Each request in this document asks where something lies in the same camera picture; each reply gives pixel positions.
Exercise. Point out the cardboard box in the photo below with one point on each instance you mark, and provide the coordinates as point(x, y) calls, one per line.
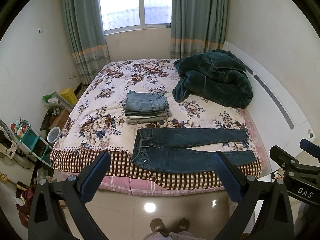
point(61, 120)

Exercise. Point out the pink checked bed sheet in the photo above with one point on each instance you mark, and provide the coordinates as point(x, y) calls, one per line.
point(139, 182)

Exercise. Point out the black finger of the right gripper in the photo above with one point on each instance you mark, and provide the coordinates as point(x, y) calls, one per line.
point(310, 148)
point(286, 161)

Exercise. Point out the left green striped curtain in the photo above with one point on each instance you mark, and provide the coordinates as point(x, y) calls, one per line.
point(84, 29)

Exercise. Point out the floral bedspread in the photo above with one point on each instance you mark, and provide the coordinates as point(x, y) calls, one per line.
point(98, 123)

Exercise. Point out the white waste bin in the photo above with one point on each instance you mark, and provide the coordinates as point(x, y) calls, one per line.
point(53, 135)

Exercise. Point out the right green striped curtain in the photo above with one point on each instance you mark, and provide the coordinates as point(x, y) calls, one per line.
point(197, 26)

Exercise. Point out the green bag with roll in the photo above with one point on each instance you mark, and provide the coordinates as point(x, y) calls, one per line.
point(56, 100)

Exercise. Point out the yellow box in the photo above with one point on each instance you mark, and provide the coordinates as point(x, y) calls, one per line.
point(69, 95)

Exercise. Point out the right brown slipper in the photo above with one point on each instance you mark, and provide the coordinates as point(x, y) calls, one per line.
point(182, 225)

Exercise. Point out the stack of folded jeans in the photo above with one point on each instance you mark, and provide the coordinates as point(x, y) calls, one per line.
point(142, 108)

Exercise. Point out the grey baby seat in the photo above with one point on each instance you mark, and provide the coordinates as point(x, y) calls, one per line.
point(10, 148)

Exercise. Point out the red patterned cloth on floor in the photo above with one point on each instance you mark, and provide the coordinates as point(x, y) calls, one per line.
point(25, 194)

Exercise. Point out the window with white frame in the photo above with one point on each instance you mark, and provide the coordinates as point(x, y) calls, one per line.
point(126, 15)

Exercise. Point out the green striped curtain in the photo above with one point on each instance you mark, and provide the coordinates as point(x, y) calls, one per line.
point(197, 26)
point(84, 29)

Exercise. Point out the white bed headboard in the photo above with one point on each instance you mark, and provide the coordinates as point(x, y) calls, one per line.
point(277, 117)

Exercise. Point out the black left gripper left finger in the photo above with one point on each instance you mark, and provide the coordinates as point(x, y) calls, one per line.
point(47, 220)

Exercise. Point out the dark green plush blanket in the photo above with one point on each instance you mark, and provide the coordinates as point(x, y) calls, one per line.
point(218, 76)

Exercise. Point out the teal shelf rack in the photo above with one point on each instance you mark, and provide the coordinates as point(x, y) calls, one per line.
point(32, 141)

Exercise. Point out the dark blue jeans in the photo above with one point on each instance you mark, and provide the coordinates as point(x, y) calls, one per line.
point(170, 150)

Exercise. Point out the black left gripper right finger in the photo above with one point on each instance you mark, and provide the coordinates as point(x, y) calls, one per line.
point(275, 220)

